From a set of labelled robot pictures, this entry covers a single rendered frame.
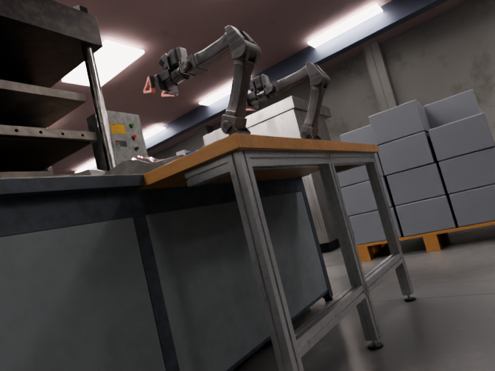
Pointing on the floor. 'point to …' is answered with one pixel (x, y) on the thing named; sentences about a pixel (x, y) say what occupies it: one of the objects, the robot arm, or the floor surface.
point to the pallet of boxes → (423, 173)
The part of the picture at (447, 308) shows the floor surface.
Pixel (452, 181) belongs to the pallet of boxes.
